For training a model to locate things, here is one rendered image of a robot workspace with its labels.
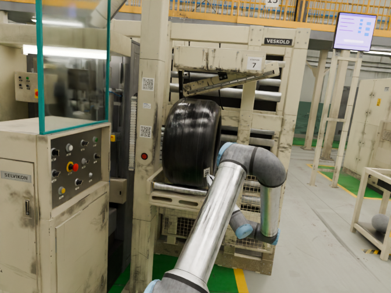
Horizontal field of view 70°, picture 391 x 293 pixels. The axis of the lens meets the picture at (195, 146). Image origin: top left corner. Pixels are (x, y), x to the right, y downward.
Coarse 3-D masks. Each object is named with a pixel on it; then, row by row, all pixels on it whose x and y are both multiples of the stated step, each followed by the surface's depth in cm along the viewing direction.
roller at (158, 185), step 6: (156, 186) 170; (162, 186) 169; (168, 186) 169; (174, 186) 169; (180, 186) 169; (186, 186) 169; (180, 192) 169; (186, 192) 168; (192, 192) 167; (198, 192) 166; (204, 192) 165
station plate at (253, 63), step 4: (248, 56) 178; (248, 60) 179; (252, 60) 179; (256, 60) 178; (260, 60) 178; (248, 64) 179; (252, 64) 179; (256, 64) 178; (260, 64) 178; (248, 68) 180; (252, 68) 179; (256, 68) 179; (260, 68) 179
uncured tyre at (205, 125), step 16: (176, 112) 156; (192, 112) 155; (208, 112) 155; (176, 128) 152; (192, 128) 150; (208, 128) 151; (176, 144) 151; (192, 144) 149; (208, 144) 150; (176, 160) 153; (192, 160) 151; (208, 160) 152; (176, 176) 159; (192, 176) 157
